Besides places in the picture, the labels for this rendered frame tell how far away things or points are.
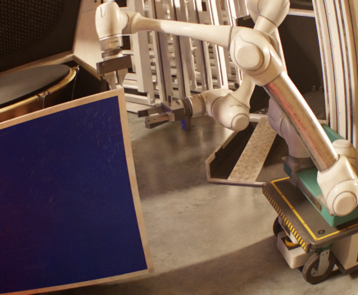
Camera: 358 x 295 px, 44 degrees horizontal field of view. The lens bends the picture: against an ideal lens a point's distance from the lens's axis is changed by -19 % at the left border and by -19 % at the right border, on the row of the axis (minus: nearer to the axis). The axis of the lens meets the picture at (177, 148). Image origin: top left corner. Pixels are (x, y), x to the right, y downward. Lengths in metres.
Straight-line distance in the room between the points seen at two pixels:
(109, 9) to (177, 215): 1.49
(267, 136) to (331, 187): 1.99
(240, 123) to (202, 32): 0.42
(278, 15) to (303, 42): 2.48
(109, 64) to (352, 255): 1.32
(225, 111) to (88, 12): 1.52
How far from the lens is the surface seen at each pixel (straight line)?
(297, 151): 2.34
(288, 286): 2.25
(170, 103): 2.15
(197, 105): 2.13
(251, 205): 3.00
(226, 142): 3.55
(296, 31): 4.67
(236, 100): 2.03
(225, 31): 1.78
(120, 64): 1.90
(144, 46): 4.29
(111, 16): 1.88
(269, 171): 3.36
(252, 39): 1.57
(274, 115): 2.48
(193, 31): 1.81
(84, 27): 3.24
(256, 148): 3.54
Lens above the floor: 1.40
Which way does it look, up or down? 21 degrees down
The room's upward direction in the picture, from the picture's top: 7 degrees counter-clockwise
